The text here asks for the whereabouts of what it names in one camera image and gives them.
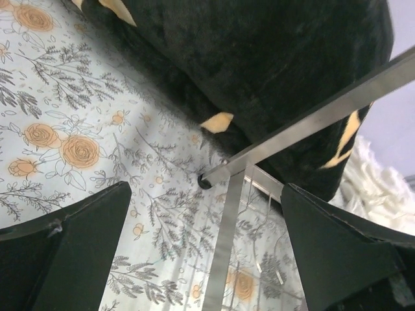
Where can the floral patterned table mat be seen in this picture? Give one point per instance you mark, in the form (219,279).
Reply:
(76,119)

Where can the stainless steel dish rack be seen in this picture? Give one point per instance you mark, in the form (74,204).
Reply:
(380,82)

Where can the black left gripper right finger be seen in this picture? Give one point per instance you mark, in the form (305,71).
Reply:
(346,262)

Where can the white crumpled cloth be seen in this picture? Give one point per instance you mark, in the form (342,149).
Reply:
(373,192)

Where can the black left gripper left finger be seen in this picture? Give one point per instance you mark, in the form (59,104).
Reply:
(61,260)

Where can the black floral plush blanket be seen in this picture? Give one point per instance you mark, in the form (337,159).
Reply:
(243,69)

